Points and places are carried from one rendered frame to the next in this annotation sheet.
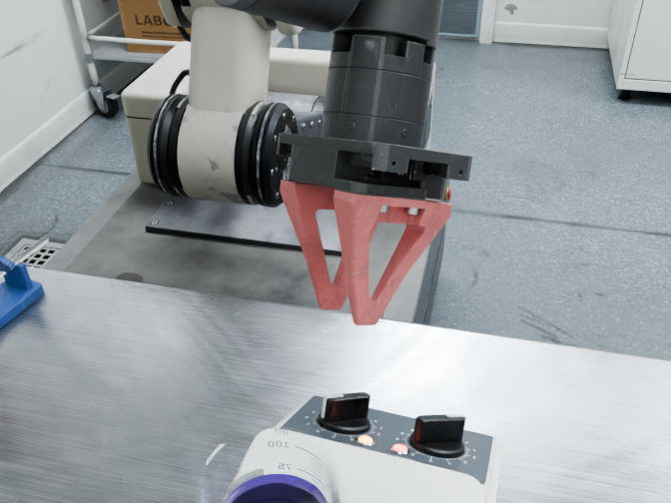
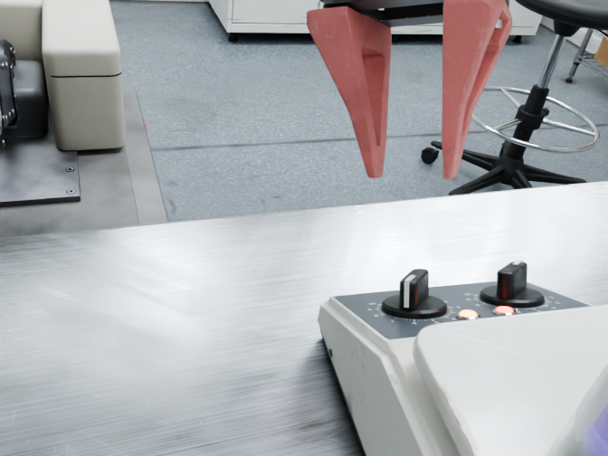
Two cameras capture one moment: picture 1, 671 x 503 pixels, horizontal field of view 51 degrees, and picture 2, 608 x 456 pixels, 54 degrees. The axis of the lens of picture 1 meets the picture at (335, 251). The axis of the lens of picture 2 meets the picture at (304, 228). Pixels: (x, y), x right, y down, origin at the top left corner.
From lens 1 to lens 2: 0.27 m
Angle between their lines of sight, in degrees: 31
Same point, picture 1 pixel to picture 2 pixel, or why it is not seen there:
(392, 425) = (447, 296)
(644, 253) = (295, 159)
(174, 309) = (50, 261)
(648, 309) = (315, 201)
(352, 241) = (474, 60)
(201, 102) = not seen: outside the picture
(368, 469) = (560, 331)
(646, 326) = not seen: hidden behind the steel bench
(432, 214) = (508, 28)
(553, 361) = (470, 209)
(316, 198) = (359, 30)
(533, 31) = not seen: outside the picture
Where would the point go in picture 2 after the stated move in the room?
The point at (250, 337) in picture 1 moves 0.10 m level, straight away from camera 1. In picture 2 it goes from (175, 265) to (97, 187)
